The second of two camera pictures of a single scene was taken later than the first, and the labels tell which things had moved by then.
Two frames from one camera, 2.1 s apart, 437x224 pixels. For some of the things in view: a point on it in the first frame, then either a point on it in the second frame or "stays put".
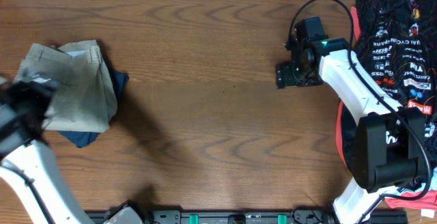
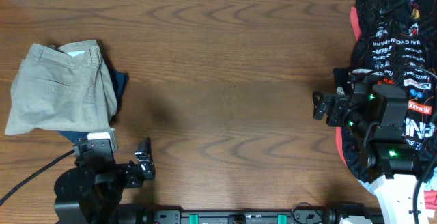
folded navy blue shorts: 117,80 stays put
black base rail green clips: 244,217 stays put
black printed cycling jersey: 397,46 stays put
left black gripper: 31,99 -> 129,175
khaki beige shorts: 85,99 stays put
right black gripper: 287,75 -> 334,107
